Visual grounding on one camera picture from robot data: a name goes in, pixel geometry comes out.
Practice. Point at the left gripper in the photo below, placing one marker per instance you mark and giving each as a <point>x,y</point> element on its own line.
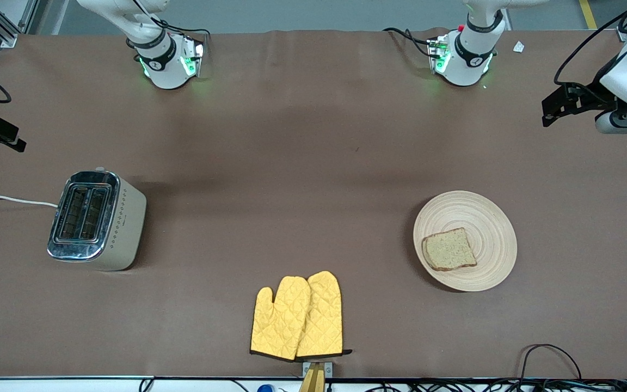
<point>587,96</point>

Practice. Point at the small white paper scrap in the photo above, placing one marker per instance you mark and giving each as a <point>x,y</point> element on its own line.
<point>518,47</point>

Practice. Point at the yellow quilted oven mitt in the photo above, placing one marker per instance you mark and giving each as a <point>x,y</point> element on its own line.
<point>324,316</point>
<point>281,321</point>

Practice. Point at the left arm base control board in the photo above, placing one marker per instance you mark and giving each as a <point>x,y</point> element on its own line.
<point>438,54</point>

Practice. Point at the round light wooden plate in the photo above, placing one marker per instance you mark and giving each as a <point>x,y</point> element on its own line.
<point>487,218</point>

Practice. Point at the small metal bracket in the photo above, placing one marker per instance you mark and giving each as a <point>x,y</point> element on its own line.
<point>329,370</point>

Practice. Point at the right arm base control board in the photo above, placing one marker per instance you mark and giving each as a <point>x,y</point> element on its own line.
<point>194,60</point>

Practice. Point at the small blue object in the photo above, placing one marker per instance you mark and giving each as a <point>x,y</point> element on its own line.
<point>265,389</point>

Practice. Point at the brown table cover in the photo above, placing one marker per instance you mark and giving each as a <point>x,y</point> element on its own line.
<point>313,136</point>

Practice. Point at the yellow floor tape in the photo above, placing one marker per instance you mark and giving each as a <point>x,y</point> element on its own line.
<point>587,13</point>

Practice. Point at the chrome and beige toaster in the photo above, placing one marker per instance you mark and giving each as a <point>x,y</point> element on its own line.
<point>123,228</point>

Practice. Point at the slice of brown bread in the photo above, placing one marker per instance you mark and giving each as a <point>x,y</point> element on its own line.
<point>449,250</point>

